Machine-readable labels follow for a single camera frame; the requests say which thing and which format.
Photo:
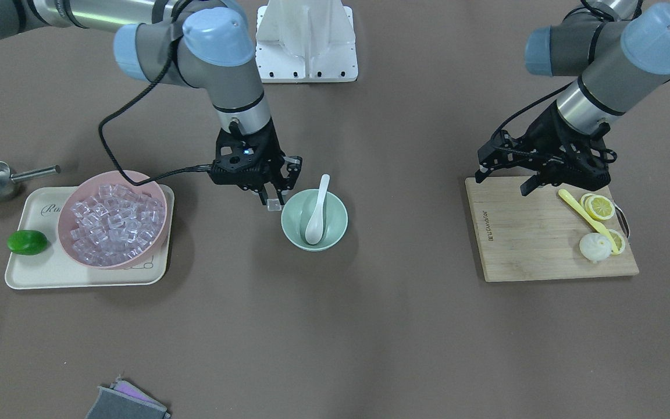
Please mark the beige serving tray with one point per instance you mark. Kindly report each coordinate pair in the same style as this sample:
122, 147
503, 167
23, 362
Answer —
53, 268

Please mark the lemon slice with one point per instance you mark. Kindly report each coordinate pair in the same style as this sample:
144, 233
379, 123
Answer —
599, 207
619, 240

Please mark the white steamed bun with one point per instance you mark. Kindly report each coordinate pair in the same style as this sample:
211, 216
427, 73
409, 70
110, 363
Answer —
595, 247

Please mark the grey folded cloth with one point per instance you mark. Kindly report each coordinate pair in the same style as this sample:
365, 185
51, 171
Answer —
125, 400

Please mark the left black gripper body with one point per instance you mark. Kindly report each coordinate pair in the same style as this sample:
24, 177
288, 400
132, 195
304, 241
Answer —
546, 135

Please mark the green lime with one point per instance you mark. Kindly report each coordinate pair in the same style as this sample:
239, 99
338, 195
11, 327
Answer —
27, 242

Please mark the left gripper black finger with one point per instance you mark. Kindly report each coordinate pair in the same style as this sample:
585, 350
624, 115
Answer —
482, 174
530, 185

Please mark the single clear ice cube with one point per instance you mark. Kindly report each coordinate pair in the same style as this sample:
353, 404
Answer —
274, 205

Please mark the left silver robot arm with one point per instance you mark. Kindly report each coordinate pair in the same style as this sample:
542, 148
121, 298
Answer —
616, 56

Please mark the pink bowl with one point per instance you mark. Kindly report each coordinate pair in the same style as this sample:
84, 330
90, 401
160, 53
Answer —
135, 181

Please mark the white ceramic spoon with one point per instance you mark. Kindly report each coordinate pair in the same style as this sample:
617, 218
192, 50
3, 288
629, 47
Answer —
316, 226

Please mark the pile of clear ice cubes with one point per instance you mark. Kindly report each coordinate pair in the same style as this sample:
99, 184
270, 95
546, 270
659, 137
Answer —
114, 225

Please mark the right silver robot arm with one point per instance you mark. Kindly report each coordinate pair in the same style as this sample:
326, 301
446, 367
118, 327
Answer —
197, 44

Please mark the mint green bowl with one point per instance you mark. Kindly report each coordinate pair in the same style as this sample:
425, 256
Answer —
297, 212

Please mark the yellow plastic knife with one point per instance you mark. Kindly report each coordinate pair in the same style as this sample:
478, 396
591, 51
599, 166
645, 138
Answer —
597, 226

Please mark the white camera pillar base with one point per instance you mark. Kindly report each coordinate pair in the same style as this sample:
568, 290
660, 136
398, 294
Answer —
306, 42

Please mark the wooden cutting board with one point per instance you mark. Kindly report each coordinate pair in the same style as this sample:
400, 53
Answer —
534, 237

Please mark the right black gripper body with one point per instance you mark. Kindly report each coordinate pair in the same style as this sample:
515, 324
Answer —
275, 156

